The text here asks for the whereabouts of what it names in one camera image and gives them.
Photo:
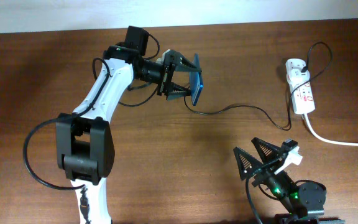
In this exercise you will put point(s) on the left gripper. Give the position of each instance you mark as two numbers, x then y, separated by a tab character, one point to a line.
166	73

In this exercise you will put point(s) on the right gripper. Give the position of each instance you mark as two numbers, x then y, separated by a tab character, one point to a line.
266	169

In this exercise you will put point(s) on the blue Galaxy smartphone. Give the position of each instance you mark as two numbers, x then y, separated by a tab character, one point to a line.
196	81

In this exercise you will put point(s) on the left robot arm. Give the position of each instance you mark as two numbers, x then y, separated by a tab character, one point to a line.
85	149

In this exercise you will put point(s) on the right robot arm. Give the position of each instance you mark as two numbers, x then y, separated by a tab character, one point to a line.
303	199

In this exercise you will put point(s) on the white charger plug adapter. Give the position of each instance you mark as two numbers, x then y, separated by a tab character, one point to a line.
295	77

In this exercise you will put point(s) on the white power extension strip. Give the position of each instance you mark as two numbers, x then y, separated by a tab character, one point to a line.
301	94

